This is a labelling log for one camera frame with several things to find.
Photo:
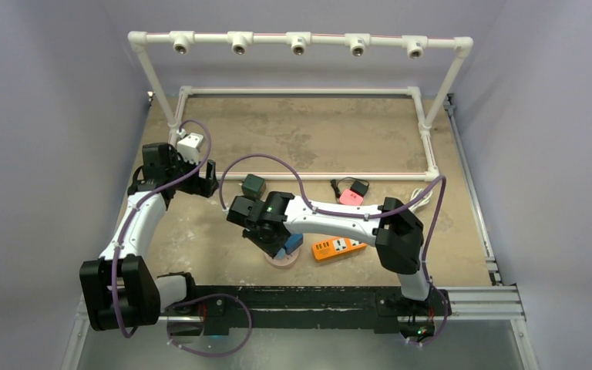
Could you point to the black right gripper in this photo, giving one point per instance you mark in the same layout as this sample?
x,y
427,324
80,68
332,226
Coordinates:
x,y
274,243

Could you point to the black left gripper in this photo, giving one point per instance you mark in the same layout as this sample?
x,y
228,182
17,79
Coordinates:
x,y
202,186

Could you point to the blue cube socket adapter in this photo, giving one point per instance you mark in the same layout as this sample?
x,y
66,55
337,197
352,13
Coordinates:
x,y
290,246

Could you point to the pink round socket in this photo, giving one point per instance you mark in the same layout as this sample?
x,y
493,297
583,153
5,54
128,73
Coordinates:
x,y
283,260

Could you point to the dark green cube plug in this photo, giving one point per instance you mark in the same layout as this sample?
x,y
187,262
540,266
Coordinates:
x,y
253,186

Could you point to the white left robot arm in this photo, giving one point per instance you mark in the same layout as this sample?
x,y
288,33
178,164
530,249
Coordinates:
x,y
118,289

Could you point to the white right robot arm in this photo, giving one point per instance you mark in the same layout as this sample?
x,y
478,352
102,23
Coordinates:
x,y
390,227

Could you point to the orange power strip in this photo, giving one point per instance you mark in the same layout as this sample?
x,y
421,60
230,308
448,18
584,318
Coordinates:
x,y
335,247

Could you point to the pink small charger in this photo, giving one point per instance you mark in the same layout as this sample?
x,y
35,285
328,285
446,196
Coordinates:
x,y
350,198

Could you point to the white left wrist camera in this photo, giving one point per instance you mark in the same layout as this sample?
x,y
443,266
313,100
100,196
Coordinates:
x,y
189,147

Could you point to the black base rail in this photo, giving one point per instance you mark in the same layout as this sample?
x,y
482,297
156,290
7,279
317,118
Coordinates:
x,y
381,309

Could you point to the white PVC pipe frame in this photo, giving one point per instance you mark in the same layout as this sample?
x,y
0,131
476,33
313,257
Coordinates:
x,y
299,42

